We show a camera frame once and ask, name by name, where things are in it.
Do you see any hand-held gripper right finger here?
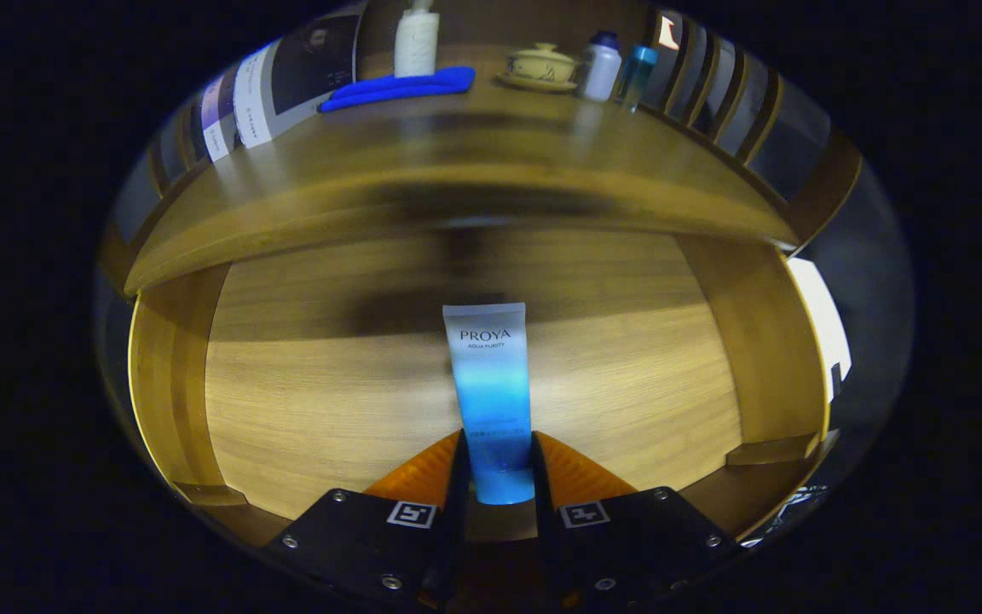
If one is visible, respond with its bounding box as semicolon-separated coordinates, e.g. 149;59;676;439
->
529;431;743;611

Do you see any clear teal bottle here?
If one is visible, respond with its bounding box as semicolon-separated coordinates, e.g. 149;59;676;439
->
615;44;658;112

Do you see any white metal cabinet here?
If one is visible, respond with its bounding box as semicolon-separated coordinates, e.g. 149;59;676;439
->
785;256;852;402

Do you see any thin purple book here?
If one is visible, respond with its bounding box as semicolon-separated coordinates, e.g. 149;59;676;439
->
199;72;236;163

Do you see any yellow lidded teacup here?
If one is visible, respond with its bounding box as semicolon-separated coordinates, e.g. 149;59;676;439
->
497;43;579;93

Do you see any wooden drawer with black knob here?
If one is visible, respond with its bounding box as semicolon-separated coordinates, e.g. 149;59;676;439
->
127;226;841;547

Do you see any white pump bottle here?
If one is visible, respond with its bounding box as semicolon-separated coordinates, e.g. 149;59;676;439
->
394;0;441;79

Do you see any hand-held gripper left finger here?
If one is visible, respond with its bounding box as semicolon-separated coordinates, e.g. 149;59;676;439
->
261;429;471;611

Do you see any large white book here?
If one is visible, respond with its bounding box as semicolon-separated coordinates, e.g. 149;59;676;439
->
231;13;364;150

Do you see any white bottle with dark cap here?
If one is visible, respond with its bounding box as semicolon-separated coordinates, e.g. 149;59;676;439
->
581;31;622;103

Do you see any blue folded cloth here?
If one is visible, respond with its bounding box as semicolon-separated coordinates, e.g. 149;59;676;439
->
318;67;477;113

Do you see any blue and white tube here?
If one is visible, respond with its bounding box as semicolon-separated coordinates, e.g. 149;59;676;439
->
442;303;536;506

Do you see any wooden countertop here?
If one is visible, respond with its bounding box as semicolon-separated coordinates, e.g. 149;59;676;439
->
124;43;799;295

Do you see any brown wooden cabinet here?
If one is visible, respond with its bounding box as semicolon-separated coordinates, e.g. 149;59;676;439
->
99;0;867;295

